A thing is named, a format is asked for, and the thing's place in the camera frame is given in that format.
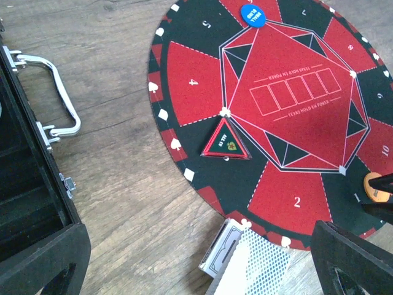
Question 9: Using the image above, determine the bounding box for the black poker chip case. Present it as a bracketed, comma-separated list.
[0, 18, 92, 295]

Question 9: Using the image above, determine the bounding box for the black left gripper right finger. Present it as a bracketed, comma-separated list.
[311, 221, 392, 294]

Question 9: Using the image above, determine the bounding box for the round red black poker mat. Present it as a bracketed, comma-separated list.
[148, 1, 392, 250]

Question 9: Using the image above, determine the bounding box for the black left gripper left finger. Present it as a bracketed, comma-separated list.
[1, 223, 91, 294]

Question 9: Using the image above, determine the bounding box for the blue small blind button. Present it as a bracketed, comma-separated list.
[240, 4, 267, 28]

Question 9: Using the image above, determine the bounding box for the triangular all in marker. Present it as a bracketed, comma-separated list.
[200, 116, 252, 160]

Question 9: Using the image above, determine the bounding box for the orange big blind button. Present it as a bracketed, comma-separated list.
[363, 172, 391, 203]

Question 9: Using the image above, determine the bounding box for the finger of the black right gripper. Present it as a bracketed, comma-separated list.
[362, 173, 392, 224]

